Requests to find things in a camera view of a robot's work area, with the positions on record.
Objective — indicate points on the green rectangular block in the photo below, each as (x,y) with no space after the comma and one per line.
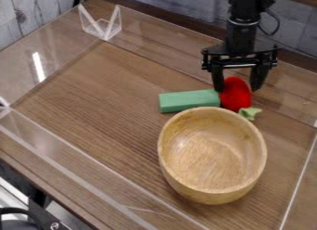
(174,102)

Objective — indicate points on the red plush fruit green stem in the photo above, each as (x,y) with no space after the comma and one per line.
(237,99)

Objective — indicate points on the wooden bowl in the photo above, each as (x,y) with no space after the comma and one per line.
(212,155)

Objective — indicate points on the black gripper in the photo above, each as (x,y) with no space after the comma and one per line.
(217,58)

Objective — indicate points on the clear acrylic corner bracket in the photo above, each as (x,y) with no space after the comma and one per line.
(102,28)

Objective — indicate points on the black equipment under table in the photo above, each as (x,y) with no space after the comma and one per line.
(28,216)

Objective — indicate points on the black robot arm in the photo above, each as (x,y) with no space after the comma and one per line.
(240,51)

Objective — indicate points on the clear acrylic tray enclosure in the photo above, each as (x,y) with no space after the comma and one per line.
(80,126)

